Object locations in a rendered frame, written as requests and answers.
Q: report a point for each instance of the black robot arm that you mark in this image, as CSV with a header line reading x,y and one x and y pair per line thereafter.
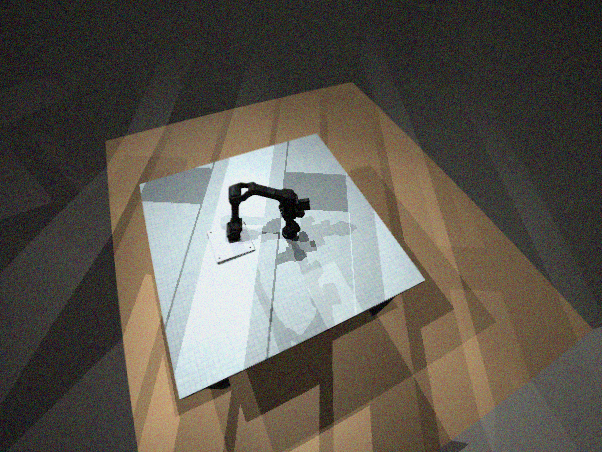
x,y
286,197

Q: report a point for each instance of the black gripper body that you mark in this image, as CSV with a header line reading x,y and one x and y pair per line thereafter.
x,y
293,226

